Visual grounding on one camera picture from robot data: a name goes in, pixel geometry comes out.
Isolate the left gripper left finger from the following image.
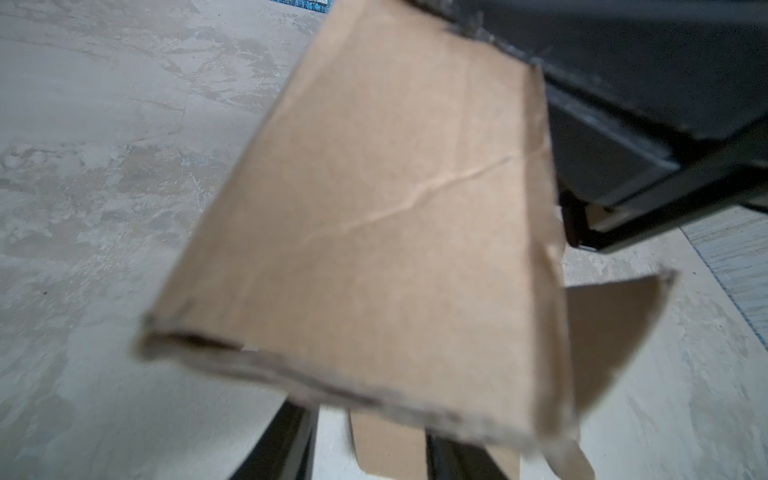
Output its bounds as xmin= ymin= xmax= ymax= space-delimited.
xmin=230 ymin=400 xmax=318 ymax=480

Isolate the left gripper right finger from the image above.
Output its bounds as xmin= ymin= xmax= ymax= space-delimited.
xmin=426 ymin=432 xmax=507 ymax=480

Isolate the brown cardboard box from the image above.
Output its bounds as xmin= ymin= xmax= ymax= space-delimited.
xmin=136 ymin=1 xmax=675 ymax=479

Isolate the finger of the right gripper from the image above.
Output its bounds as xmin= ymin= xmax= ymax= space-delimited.
xmin=422 ymin=1 xmax=767 ymax=252

